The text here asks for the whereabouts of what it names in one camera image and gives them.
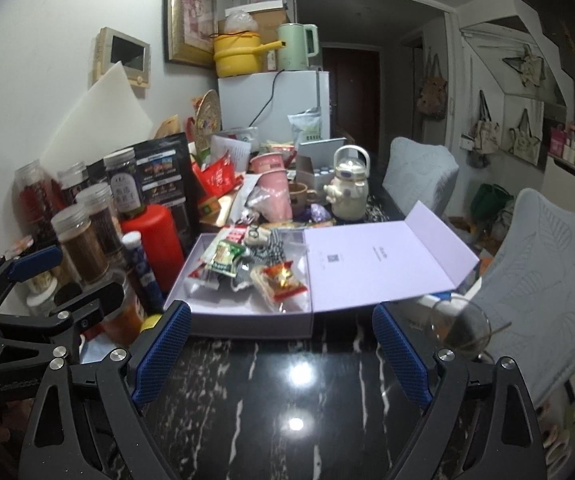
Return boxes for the black snack pouch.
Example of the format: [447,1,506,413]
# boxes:
[88,132,203,261]

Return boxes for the grey cardboard box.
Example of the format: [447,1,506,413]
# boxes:
[295,139,348,191]

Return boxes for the black power cable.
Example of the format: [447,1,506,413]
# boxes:
[250,71,286,128]

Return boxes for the clear glass mug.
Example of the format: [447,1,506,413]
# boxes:
[430,296,492,361]

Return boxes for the woven round fan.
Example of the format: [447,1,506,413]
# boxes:
[195,90,222,148]

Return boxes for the gold framed picture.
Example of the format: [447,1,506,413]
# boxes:
[164,0,218,68]

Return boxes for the person's left hand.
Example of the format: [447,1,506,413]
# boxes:
[0,397,33,441]

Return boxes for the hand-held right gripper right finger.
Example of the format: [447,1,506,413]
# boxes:
[371,304,548,480]

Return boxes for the green snack packet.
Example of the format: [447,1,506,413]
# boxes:
[202,240,247,279]

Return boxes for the pink plastic cup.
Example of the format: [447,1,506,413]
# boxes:
[250,152,293,221]

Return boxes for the black white striped scrunchie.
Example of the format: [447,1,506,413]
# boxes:
[260,230,286,263]

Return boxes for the white medicine box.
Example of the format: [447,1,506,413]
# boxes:
[415,290,468,311]

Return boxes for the light blue box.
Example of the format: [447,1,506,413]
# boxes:
[80,335,133,366]

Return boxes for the beige tote bag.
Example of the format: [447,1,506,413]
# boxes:
[467,90,501,168]
[507,109,543,166]

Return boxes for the white paper sheet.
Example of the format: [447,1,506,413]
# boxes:
[212,132,253,171]

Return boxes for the brown tote bag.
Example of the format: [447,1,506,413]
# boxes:
[415,52,448,121]

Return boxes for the beige scrunchie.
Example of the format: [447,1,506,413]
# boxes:
[245,226,273,251]

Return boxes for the green bag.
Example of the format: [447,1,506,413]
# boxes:
[470,184,513,221]

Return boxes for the cluster of clear food jars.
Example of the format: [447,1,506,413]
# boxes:
[14,147,146,346]

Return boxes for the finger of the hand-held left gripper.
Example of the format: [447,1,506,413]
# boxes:
[0,246,64,312]
[0,280,126,357]

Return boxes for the blue tablet tube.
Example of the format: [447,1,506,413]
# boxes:
[122,231,166,315]

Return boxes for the cream robot-shaped kettle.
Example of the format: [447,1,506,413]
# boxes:
[323,145,371,221]

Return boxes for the red plastic container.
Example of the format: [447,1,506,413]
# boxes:
[120,204,186,296]

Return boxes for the pale green kettle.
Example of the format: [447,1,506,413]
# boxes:
[276,23,319,72]

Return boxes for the brown cardboard box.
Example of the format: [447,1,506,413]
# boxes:
[225,2,293,36]

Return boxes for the wall intercom panel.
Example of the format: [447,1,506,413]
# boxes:
[92,26,152,91]

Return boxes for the green white pouch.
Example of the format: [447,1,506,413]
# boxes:
[287,109,323,143]

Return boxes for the brown door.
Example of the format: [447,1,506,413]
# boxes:
[321,46,381,156]

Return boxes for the clear zip bag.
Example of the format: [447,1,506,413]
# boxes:
[250,240,313,313]

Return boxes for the white foam board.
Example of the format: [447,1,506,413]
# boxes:
[42,60,154,166]

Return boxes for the white fridge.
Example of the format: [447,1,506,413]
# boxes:
[218,70,331,143]

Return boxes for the star-shaped bag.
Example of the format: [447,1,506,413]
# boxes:
[502,45,545,93]

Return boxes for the thin stirring stick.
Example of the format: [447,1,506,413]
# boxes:
[445,322,513,356]

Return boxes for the white plastic bag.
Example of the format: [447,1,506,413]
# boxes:
[225,10,258,36]

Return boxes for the yellow pot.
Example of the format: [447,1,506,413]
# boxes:
[212,31,286,78]

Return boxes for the red paper packet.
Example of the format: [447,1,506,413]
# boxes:
[192,152,238,196]

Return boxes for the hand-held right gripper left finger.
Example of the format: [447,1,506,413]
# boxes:
[18,300,193,480]

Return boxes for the white counter cabinet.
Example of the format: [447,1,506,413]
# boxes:
[542,152,575,221]

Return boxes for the pink slipper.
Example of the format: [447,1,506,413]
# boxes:
[542,405,575,466]

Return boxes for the brown mug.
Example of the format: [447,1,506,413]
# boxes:
[287,182,318,218]

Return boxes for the chair with pale blue cover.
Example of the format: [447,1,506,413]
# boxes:
[382,136,461,218]
[467,189,575,406]

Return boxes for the red white snack packet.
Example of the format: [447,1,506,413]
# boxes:
[188,225,249,291]

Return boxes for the white gift box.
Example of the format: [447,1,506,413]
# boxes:
[164,201,481,341]

